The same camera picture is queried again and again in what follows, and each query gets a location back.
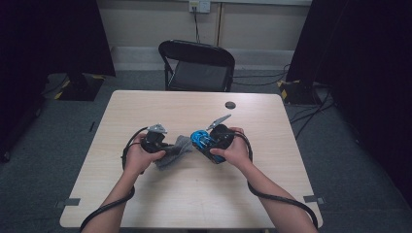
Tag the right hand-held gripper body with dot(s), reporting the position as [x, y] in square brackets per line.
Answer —
[223, 137]

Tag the grey tape strip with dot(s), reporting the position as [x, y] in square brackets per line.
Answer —
[69, 202]
[313, 199]

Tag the round black table grommet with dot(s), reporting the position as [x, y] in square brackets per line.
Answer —
[230, 105]

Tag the person's left hand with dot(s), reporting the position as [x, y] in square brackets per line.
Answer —
[139, 160]

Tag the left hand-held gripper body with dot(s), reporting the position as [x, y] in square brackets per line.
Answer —
[154, 140]

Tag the black stand base yellow stripes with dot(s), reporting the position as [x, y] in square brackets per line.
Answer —
[298, 92]
[81, 89]

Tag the small black floor strip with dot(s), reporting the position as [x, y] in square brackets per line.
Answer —
[92, 126]

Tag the grey cloth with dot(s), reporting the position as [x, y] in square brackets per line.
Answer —
[175, 153]

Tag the black curtain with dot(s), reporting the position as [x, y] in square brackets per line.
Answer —
[366, 64]
[48, 39]

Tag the black folding chair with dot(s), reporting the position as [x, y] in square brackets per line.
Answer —
[197, 66]

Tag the white wall socket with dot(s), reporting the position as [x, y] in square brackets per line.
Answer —
[199, 6]

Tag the person's right hand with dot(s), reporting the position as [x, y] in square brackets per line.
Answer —
[236, 155]

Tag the blue toy car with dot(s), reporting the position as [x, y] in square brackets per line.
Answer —
[202, 140]

